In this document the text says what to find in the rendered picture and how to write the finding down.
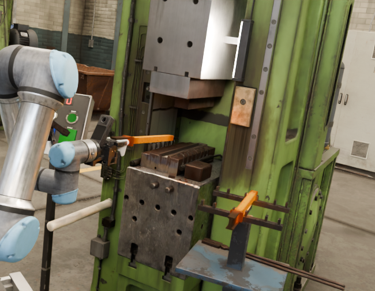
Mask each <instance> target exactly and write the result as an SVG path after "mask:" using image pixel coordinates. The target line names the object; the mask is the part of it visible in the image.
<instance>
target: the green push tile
mask: <svg viewBox="0 0 375 291"><path fill-rule="evenodd" d="M68 130H69V132H70V133H69V135H68V137H66V136H63V135H61V134H60V135H59V140H58V143H61V142H64V141H75V139H76V134H77V130H73V129H68Z"/></svg>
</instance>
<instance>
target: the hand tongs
mask: <svg viewBox="0 0 375 291"><path fill-rule="evenodd" d="M201 243H203V244H207V245H209V246H212V247H215V248H218V249H219V248H221V249H223V250H228V251H229V247H228V246H227V245H224V244H223V243H221V242H218V241H215V240H211V239H209V238H204V239H203V240H202V241H201ZM246 258H249V259H252V260H255V261H257V262H260V263H264V264H267V265H269V266H272V267H276V268H279V269H281V270H284V271H287V272H289V273H293V274H296V275H299V276H302V277H305V278H307V279H311V280H313V281H316V282H319V283H323V284H325V285H328V286H331V287H334V288H337V289H340V290H344V287H345V284H342V283H339V282H336V281H333V280H330V279H327V278H324V277H321V276H318V275H315V274H312V273H309V272H306V271H303V270H300V269H297V268H294V267H291V266H288V265H285V264H282V263H279V262H276V261H273V260H270V259H267V258H264V257H261V256H258V255H255V254H252V253H249V252H246ZM269 262H270V263H269ZM276 264H277V265H276ZM281 266H282V267H281ZM288 268H289V269H288ZM293 270H294V271H293ZM298 272H299V273H298ZM301 273H303V274H301ZM305 274H306V275H305ZM308 275H309V276H308ZM310 276H312V277H310ZM317 278H318V279H317ZM322 280H323V281H322ZM329 282H330V283H329ZM334 284H335V285H334ZM341 286H342V287H341Z"/></svg>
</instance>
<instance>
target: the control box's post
mask: <svg viewBox="0 0 375 291"><path fill-rule="evenodd" d="M49 169H51V170H55V167H54V166H53V165H52V164H51V163H50V161H49ZM51 195H52V194H50V193H48V194H47V202H46V217H45V220H48V221H52V220H54V217H55V204H56V203H55V202H53V200H52V196H51ZM52 245H53V231H52V232H51V231H49V230H48V229H47V223H46V222H45V225H44V240H43V254H42V268H49V267H51V253H52ZM49 281H50V269H49V270H46V271H45V270H42V269H41V278H40V291H48V289H49Z"/></svg>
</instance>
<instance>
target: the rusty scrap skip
mask: <svg viewBox="0 0 375 291"><path fill-rule="evenodd" d="M76 65H77V70H78V87H77V91H76V94H83V95H90V96H92V97H93V100H94V102H95V103H94V106H93V111H92V114H105V113H106V110H108V109H109V108H110V106H111V96H112V90H113V81H114V72H115V71H113V70H108V69H102V68H97V67H93V66H91V67H89V66H86V65H83V64H77V63H76Z"/></svg>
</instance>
